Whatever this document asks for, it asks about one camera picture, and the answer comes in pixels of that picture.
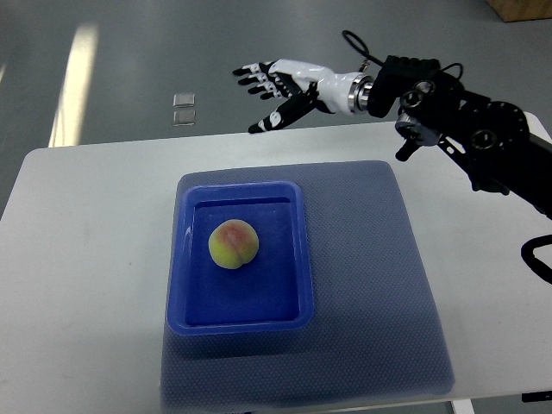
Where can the blue plastic tray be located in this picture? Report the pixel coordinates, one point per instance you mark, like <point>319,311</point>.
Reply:
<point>271,293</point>

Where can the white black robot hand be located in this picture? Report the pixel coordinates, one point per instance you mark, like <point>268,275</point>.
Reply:
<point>338,92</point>

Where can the wooden box corner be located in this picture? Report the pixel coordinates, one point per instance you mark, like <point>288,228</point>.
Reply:
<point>521,10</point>

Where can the upper metal floor plate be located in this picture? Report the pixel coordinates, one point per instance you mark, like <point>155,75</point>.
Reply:
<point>184,100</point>

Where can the metal floor plate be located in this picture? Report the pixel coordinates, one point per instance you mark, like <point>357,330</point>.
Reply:
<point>184,117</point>
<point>184,100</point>

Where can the yellow red peach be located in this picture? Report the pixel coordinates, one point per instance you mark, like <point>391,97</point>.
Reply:
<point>233,243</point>

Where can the lower metal floor plate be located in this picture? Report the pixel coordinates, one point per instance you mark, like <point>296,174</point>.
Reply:
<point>184,117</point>

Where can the blue textured mat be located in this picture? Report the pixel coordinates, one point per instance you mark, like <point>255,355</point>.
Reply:
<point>375,333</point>

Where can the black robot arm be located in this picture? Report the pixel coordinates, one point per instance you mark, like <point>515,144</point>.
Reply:
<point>489,140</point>

